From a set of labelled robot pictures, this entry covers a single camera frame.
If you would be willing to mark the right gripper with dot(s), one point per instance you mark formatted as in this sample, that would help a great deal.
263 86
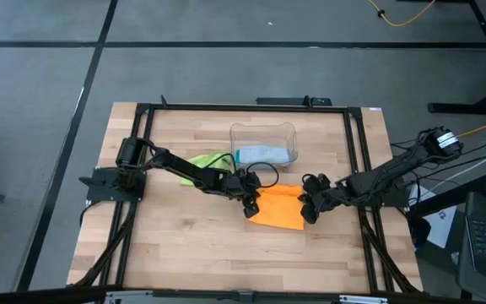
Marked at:
327 196

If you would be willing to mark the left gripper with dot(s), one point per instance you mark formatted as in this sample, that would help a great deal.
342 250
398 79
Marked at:
234 186

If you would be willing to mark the orange microfiber towel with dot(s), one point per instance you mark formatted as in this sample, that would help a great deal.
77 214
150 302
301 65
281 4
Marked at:
279 207

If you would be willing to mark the light grey waffle towel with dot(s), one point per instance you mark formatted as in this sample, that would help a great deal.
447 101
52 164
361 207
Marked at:
264 155

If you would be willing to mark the green microfiber towel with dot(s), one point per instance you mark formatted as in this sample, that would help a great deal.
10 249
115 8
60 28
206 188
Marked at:
205 159

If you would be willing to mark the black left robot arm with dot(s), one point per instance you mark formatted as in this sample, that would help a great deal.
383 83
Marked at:
184 166

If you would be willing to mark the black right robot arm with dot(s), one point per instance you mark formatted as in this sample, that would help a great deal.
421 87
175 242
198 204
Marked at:
386 177

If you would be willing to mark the clear plastic bin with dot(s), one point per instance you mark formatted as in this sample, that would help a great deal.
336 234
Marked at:
264 131

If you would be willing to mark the white label sticker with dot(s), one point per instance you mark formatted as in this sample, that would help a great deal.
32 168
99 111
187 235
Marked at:
375 109

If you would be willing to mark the dark blue object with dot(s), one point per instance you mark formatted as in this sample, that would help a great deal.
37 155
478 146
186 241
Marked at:
420 232

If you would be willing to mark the black diagonal leg bar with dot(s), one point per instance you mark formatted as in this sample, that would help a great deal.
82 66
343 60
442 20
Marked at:
445 199

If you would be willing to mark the white paper sheet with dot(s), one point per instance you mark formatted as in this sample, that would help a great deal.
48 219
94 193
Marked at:
443 226

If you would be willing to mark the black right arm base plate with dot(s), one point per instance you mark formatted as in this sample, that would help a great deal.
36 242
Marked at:
395 199

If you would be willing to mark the black aluminium table frame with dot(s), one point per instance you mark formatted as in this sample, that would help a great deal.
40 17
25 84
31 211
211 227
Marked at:
247 107

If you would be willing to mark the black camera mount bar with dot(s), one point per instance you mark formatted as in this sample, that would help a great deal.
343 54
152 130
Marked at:
285 101

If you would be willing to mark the silver metal bracket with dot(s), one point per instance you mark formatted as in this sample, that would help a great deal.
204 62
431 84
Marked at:
363 300
129 297

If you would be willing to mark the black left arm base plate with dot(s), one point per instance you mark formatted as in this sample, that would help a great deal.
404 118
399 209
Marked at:
99 186

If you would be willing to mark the black desk frame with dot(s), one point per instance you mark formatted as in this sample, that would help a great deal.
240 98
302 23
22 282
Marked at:
454 108

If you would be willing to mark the black front rail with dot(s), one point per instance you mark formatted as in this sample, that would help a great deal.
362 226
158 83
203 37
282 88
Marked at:
23 297

